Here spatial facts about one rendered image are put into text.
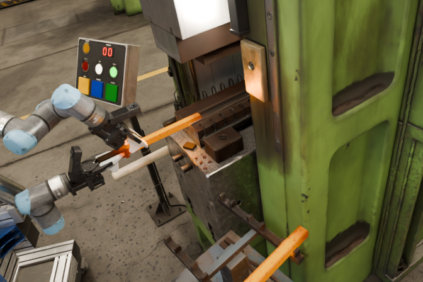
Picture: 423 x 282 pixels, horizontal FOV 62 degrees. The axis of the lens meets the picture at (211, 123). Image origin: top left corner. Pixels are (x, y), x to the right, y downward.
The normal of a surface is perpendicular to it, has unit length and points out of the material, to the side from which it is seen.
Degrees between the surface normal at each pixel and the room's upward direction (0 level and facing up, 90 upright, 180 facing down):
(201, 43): 90
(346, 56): 89
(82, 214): 0
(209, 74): 90
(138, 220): 0
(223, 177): 90
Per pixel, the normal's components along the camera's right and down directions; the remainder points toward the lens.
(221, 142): -0.16, -0.80
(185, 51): 0.52, 0.44
